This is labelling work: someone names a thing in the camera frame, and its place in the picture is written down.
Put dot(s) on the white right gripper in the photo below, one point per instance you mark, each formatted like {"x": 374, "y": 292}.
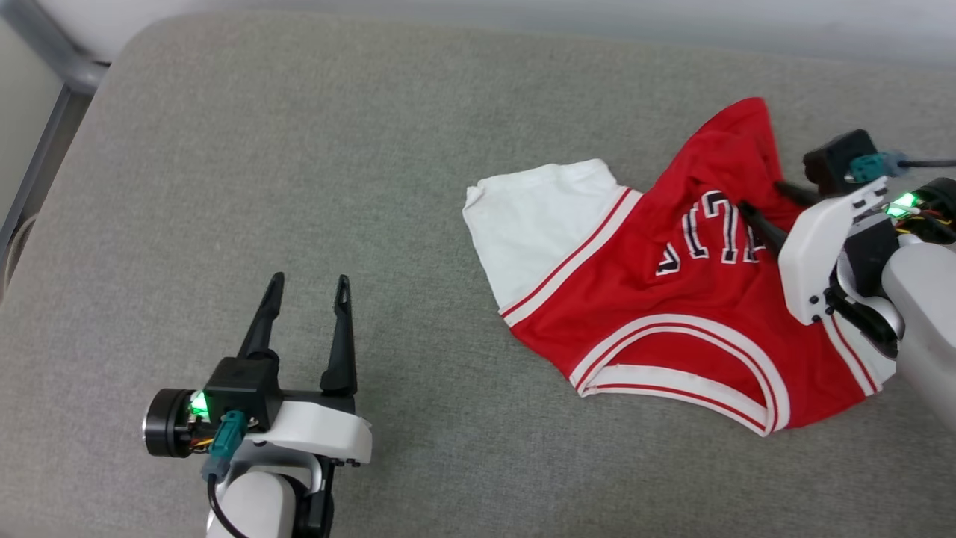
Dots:
{"x": 810, "y": 261}

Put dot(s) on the teal right camera connector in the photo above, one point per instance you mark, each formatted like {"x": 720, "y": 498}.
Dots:
{"x": 870, "y": 168}

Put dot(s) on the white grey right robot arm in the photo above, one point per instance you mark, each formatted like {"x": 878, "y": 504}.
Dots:
{"x": 926, "y": 314}

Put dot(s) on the grey metal frame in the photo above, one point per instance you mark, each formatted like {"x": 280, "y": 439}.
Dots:
{"x": 75, "y": 71}

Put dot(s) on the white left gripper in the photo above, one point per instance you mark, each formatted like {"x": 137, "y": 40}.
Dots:
{"x": 328, "y": 437}

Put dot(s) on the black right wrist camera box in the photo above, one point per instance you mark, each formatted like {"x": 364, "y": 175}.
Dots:
{"x": 836, "y": 161}

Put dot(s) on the red and white jersey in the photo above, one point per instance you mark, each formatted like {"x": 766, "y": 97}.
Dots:
{"x": 672, "y": 321}

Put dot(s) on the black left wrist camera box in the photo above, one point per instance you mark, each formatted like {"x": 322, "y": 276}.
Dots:
{"x": 243, "y": 392}

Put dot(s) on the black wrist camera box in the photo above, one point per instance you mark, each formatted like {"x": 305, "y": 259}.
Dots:
{"x": 243, "y": 392}
{"x": 836, "y": 161}

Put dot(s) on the teal left camera connector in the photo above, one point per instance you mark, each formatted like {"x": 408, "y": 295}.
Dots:
{"x": 226, "y": 441}

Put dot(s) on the teal camera connector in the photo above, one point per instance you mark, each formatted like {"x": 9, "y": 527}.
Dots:
{"x": 226, "y": 441}
{"x": 870, "y": 168}

